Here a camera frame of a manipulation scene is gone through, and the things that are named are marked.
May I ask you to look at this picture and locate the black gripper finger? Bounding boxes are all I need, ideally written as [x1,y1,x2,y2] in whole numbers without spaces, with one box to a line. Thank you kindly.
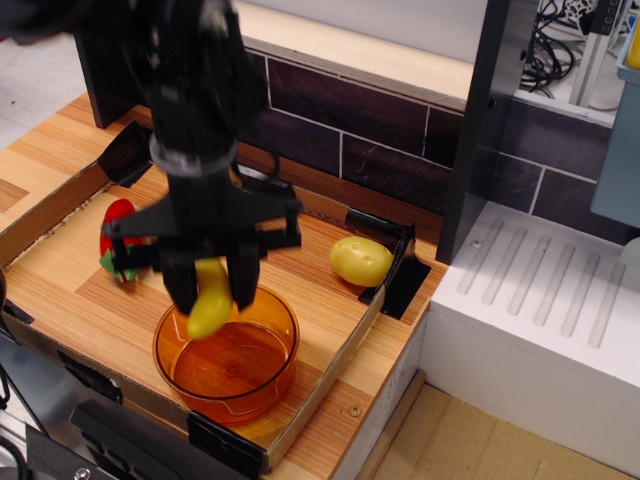
[226,239,260,311]
[160,259,198,315]

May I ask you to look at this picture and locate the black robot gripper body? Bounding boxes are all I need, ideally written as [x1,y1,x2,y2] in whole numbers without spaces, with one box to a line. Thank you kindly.
[101,167,302,272]

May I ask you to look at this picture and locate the yellow plastic toy banana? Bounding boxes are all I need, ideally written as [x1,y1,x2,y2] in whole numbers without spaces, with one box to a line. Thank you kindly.
[187,258,233,340]

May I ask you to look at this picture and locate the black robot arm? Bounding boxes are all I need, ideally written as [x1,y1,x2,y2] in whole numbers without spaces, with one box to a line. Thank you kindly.
[1,1,301,313]

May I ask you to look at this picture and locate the orange transparent plastic pot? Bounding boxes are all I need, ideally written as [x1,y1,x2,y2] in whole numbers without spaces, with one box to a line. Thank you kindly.
[154,286,300,425]

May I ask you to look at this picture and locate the cardboard fence with black tape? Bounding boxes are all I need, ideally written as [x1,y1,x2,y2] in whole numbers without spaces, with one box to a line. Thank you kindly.
[0,118,433,474]

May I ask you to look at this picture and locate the red green toy pepper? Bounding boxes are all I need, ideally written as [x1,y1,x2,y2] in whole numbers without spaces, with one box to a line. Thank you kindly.
[98,198,151,285]

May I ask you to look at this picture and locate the yellow toy potato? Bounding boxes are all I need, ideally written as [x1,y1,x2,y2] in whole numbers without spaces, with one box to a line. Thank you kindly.
[329,236,394,287]

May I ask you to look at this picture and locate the black equipment base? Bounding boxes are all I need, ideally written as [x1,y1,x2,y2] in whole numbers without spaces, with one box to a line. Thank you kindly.
[1,335,218,479]

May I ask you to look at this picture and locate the white toy sink drainboard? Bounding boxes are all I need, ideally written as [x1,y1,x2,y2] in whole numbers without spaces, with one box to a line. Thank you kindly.
[421,203,639,476]

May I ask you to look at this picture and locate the dark brick backsplash panel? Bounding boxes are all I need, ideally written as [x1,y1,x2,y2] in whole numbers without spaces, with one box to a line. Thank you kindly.
[253,53,610,230]

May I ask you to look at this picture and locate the grey blue plastic bin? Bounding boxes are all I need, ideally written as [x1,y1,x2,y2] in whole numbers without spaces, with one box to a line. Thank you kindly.
[591,21,639,228]

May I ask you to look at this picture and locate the dark grey vertical post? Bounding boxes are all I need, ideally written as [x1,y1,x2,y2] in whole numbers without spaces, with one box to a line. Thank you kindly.
[436,0,538,264]

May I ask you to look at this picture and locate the tangled black cables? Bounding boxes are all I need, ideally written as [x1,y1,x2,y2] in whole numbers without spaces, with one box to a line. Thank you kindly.
[519,0,591,96]

